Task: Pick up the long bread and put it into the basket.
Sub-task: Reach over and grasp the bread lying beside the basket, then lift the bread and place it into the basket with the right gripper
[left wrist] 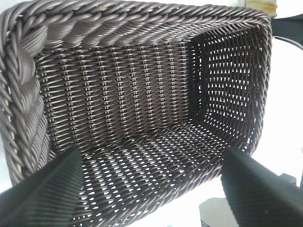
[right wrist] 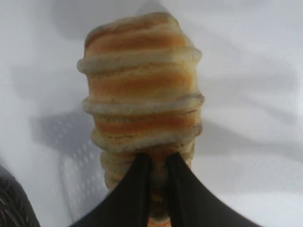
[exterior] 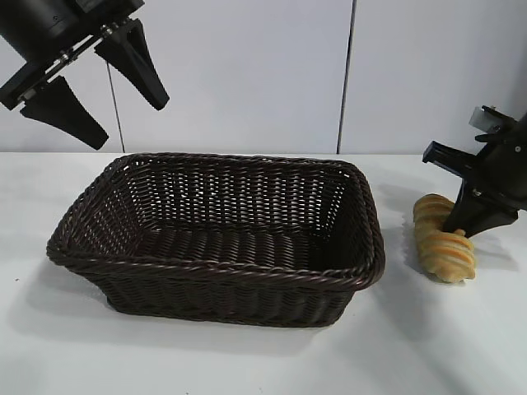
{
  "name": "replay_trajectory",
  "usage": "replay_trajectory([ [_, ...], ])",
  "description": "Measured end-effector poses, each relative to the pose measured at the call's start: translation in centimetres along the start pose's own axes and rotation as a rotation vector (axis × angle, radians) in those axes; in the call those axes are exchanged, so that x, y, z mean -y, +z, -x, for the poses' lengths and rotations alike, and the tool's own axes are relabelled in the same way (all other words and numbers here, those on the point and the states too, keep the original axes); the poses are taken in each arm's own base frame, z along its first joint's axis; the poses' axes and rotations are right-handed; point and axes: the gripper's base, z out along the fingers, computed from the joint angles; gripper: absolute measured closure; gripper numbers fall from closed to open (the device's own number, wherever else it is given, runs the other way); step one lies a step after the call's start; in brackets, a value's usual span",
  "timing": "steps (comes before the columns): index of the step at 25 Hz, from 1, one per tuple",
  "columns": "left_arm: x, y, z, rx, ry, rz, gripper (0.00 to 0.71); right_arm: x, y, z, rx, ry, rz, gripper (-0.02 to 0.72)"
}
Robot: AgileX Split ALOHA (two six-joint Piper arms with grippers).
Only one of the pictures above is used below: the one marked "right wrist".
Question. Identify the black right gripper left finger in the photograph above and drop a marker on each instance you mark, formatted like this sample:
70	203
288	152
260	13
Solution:
127	201

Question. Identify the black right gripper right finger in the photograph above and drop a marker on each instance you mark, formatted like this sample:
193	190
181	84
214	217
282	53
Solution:
196	201

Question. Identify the long striped bread loaf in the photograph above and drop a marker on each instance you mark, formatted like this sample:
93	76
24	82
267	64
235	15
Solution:
142	89

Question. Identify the dark brown wicker basket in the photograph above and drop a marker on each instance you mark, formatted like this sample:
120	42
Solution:
14	201

